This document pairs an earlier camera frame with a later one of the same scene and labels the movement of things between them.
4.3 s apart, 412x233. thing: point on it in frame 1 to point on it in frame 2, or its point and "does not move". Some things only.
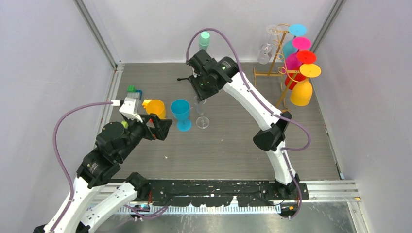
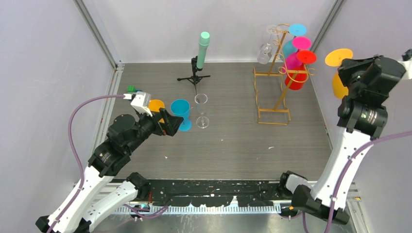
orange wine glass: x=157 y=107 does not move
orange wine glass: x=301 y=93 to x=334 y=58
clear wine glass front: x=202 y=122 does not move
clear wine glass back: x=265 y=54 does not move
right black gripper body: x=202 y=90 to x=351 y=75
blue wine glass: x=180 y=109 does not move
